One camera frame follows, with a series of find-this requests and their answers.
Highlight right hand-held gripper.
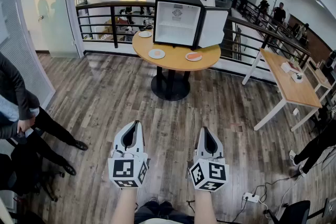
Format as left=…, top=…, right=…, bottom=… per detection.
left=186, top=127, right=229, bottom=192

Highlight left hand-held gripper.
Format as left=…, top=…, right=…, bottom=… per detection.
left=108, top=120, right=151, bottom=188

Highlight black mini fridge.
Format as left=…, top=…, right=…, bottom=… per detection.
left=152, top=0, right=229, bottom=50

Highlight person's right forearm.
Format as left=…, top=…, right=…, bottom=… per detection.
left=194, top=190, right=218, bottom=224

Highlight person's left forearm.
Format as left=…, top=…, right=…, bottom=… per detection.
left=110, top=187, right=140, bottom=224

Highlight white power strip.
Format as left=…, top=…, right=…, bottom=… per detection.
left=243, top=192, right=260, bottom=203

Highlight person's dark trousered legs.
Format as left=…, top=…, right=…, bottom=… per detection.
left=133, top=198, right=195, bottom=224

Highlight person's beige shirt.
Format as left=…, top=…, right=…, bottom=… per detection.
left=139, top=218, right=190, bottom=224

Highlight round wooden table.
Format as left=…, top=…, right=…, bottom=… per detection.
left=132, top=30, right=222, bottom=102

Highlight black office chair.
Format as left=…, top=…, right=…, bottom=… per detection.
left=264, top=200, right=336, bottom=224
left=0, top=136, right=66, bottom=203

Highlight rectangular wooden desk white legs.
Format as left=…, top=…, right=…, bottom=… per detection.
left=241, top=47, right=323, bottom=131

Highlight wood-topped black metal railing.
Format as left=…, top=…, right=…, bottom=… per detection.
left=75, top=1, right=312, bottom=73

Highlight red and white flat box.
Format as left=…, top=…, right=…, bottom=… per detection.
left=288, top=61, right=300, bottom=74

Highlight frosted glass door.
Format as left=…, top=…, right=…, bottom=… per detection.
left=18, top=0, right=81, bottom=58

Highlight white-framed glass partition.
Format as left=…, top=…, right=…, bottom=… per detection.
left=0, top=0, right=56, bottom=111

